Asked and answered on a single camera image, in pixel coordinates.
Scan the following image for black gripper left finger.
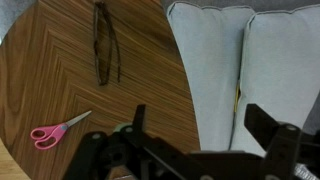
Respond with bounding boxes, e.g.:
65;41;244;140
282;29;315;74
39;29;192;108
131;103;147;134

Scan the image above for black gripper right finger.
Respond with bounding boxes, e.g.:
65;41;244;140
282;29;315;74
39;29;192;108
243;103;282;152

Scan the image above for thin yellow pencil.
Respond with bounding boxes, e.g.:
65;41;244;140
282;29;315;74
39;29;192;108
233;82;241;114

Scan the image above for dark folded eyeglasses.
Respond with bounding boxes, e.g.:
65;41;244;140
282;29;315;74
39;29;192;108
92;1;122;87

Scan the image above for light grey sofa cushion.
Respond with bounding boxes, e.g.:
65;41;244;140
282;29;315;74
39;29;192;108
229;3;320;158
165;1;256;153

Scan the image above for dark grey sofa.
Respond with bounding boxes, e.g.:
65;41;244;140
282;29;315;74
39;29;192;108
159;0;320;134

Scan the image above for grey rug with white edge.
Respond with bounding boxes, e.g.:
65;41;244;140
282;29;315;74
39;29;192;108
0;0;38;42

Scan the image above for pink handled scissors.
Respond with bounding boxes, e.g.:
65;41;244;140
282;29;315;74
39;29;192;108
29;110;93;151

